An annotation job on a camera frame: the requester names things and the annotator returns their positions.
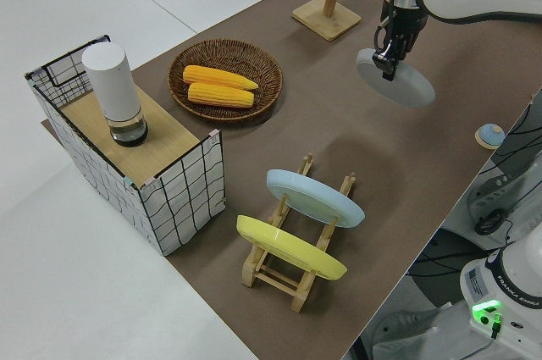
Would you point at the yellow corn cob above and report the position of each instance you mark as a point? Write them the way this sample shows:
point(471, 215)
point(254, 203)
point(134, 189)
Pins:
point(220, 95)
point(220, 77)

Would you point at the gray plate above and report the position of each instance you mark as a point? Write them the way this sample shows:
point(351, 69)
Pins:
point(406, 89)

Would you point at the white cylinder glass base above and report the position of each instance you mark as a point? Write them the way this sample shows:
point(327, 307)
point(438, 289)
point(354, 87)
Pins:
point(112, 80)

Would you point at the round brown wicker basket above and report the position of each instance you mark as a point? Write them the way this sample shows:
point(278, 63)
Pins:
point(262, 68)

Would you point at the light blue plate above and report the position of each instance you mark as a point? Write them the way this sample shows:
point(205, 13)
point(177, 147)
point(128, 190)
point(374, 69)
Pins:
point(313, 199)

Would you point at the blue knob wooden base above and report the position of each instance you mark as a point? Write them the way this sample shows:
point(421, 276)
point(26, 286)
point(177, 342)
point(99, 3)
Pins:
point(491, 133)

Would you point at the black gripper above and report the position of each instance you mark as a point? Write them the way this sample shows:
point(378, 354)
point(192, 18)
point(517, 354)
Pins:
point(404, 25)

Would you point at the wooden board lid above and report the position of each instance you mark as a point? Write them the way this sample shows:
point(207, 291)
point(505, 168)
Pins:
point(169, 135)

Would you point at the low wooden plate rack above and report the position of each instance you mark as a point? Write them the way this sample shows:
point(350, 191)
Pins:
point(275, 281)

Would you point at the yellow plate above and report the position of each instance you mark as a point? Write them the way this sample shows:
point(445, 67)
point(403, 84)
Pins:
point(288, 250)

